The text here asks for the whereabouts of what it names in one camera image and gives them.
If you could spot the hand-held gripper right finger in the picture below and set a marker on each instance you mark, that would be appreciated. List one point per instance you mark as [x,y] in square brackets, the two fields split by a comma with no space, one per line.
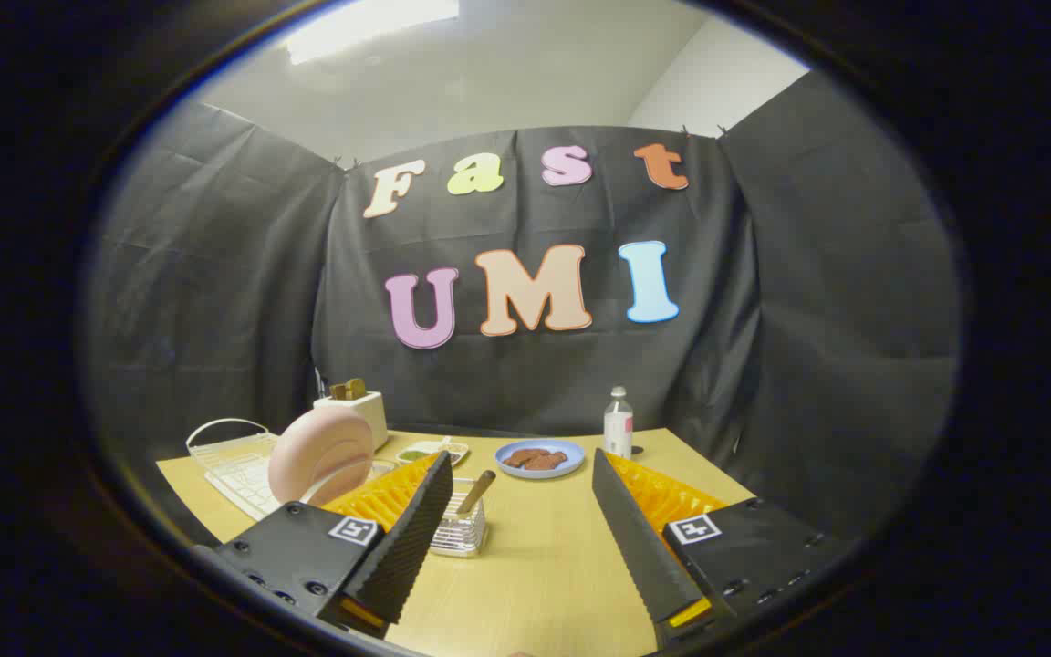
[639,538]

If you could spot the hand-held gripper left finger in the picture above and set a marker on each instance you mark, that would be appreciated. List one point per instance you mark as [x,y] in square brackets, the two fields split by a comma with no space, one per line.
[407,538]

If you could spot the pink plate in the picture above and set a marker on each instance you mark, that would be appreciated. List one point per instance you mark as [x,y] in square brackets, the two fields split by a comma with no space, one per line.
[316,452]

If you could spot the small white dish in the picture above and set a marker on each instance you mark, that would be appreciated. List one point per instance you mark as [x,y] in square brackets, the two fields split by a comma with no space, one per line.
[443,451]

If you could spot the blue plate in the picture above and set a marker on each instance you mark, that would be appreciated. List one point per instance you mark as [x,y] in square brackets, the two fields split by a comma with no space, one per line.
[571,456]

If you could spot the clear bottle with white label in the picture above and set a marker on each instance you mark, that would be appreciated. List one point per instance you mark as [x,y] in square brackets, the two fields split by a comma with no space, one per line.
[618,429]

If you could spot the brown food pieces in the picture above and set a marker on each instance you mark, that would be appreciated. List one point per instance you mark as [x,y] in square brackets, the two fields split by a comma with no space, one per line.
[535,459]

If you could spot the white toaster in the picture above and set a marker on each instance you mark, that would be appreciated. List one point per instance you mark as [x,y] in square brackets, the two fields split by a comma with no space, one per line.
[366,411]

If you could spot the brown toast slice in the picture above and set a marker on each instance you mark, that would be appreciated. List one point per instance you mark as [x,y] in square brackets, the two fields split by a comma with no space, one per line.
[356,388]
[338,391]

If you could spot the black backdrop cloth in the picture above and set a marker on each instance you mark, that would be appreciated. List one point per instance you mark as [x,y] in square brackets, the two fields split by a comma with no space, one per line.
[215,274]

